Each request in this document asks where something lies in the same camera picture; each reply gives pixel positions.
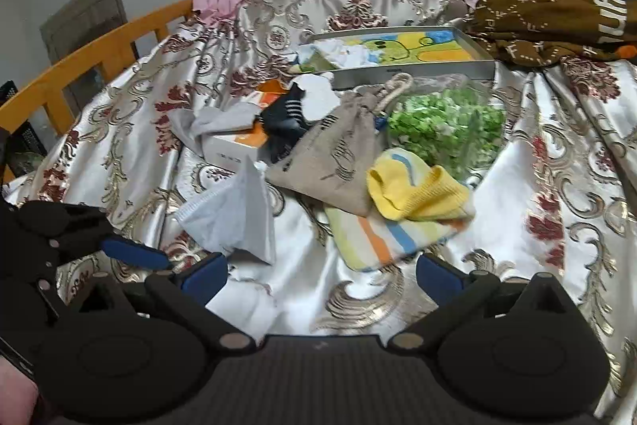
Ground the floral satin bedspread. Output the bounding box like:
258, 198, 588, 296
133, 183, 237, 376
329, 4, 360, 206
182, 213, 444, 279
0, 0, 637, 425

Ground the white and orange box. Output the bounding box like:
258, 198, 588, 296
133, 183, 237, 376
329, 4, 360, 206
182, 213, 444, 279
201, 79, 294, 167

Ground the yellow knitted cloth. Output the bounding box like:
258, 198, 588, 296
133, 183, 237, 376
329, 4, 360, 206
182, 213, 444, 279
367, 149, 471, 221

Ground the grey panelled door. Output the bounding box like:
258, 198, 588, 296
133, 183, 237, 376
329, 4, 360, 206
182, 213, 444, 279
40, 0, 140, 107

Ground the white baby cloth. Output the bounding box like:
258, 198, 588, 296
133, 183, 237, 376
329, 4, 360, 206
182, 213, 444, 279
299, 44, 369, 72

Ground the grey tray with cartoon lining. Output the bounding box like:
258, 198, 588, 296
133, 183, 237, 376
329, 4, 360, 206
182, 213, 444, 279
299, 25, 498, 90

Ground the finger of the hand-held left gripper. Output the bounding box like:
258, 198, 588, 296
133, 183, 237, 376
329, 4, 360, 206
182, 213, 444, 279
15, 201, 114, 239
60, 233, 174, 271

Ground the brown printed cloth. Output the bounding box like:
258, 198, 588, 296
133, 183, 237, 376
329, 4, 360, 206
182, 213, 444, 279
465, 0, 637, 67

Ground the white fluffy cloth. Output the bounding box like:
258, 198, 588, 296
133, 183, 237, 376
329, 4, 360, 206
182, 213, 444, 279
291, 74, 339, 122

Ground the white sock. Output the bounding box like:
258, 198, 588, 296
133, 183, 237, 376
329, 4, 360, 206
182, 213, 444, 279
176, 156, 277, 265

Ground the beige sock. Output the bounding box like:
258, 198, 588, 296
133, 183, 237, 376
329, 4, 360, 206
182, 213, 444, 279
266, 74, 414, 217

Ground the wooden bed rail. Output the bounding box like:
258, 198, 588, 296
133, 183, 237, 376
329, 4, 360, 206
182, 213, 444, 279
0, 0, 195, 184

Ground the grey sock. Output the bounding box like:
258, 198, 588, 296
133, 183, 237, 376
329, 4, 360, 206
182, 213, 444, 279
169, 101, 262, 154

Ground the yellow striped sock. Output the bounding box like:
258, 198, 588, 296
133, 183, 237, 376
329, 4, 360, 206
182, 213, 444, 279
323, 198, 476, 271

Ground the clear bag of green pieces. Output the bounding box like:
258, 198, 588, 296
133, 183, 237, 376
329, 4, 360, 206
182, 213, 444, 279
385, 76, 506, 182

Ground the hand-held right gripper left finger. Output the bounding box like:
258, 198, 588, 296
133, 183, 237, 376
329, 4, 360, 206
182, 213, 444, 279
74, 252, 257, 351

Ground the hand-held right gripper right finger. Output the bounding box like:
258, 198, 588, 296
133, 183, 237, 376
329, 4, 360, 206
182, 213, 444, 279
388, 253, 573, 351

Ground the black striped sock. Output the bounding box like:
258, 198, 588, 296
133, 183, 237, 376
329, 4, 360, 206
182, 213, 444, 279
259, 84, 319, 164

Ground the person's left hand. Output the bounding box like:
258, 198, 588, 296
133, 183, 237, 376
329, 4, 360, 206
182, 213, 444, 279
0, 353, 41, 425

